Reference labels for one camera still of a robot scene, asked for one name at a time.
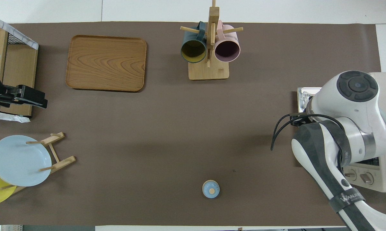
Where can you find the brown table mat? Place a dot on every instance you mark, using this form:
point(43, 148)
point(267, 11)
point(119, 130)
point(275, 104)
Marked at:
point(164, 128)

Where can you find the wooden shelf unit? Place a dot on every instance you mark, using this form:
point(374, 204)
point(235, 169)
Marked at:
point(16, 40)

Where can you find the dark blue mug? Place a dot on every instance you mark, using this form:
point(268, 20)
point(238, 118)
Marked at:
point(193, 51)

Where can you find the glass oven door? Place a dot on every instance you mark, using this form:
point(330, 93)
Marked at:
point(303, 96)

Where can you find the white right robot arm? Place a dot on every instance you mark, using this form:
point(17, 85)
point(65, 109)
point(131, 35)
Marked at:
point(350, 122)

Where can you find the brown wooden tray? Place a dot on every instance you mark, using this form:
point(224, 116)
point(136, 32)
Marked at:
point(106, 62)

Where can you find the pink mug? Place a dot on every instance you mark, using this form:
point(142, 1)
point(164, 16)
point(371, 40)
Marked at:
point(227, 49)

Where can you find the wooden plate rack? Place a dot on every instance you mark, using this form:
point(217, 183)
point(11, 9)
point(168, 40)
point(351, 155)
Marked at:
point(63, 162)

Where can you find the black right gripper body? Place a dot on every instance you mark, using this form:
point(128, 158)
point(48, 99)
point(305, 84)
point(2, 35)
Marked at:
point(300, 120)

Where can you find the small blue round bell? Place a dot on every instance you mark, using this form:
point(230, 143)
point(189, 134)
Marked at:
point(210, 189)

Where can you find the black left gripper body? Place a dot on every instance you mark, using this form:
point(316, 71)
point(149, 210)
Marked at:
point(0, 93)

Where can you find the light blue plate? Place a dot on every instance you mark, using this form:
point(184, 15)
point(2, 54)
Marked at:
point(16, 163)

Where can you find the wooden mug tree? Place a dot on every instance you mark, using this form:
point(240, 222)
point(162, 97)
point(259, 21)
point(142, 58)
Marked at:
point(209, 72)

